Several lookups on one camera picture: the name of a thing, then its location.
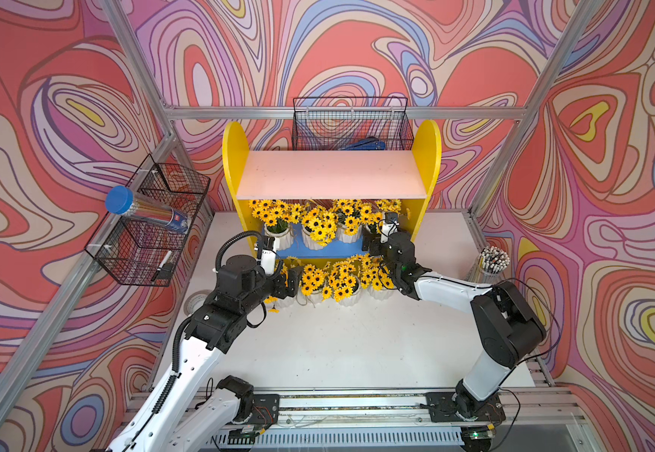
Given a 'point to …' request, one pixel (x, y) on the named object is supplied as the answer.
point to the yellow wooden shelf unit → (321, 204)
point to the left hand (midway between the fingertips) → (291, 265)
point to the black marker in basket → (161, 265)
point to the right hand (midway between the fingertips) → (377, 233)
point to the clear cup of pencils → (492, 261)
